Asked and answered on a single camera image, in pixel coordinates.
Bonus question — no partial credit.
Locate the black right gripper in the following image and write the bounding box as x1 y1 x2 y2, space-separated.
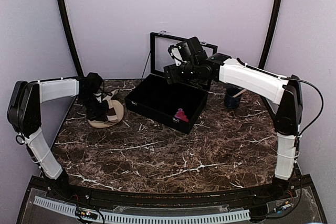
164 61 198 84

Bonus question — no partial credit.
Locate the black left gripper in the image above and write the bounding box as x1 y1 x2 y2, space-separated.
78 93 109 122

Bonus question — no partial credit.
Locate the maroon purple striped sock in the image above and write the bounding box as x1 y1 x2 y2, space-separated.
174 108 189 123

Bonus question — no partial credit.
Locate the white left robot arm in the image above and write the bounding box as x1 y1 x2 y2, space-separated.
7 72 109 180

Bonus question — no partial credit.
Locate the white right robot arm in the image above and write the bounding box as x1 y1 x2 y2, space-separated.
164 37 309 200

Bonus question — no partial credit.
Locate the beige brown striped sock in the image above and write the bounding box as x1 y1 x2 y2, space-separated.
102 89 124 126

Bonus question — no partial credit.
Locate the beige cloth hat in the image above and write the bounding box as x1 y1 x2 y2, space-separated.
87 89 124 129

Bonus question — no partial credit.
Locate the black display case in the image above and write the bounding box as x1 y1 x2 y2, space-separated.
125 32 211 134

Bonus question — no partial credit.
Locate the dark blue mug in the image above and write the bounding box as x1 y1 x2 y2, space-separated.
224 88 242 109

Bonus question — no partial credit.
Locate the wooden stick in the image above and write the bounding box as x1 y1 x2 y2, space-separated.
232 89 247 98

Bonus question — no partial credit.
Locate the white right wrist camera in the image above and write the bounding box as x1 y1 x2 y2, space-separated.
168 45 182 66

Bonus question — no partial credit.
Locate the white slotted cable duct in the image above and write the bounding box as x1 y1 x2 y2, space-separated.
33 196 251 223

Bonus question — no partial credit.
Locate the black right corner post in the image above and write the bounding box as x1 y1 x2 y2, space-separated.
258 0 282 69

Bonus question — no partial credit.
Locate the black corner post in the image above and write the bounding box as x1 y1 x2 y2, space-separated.
57 0 84 77
258 0 282 69

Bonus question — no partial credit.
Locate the black front frame rail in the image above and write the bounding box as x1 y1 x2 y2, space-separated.
28 175 313 210

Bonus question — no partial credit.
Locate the black left corner post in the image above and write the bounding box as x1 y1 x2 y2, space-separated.
57 0 84 77

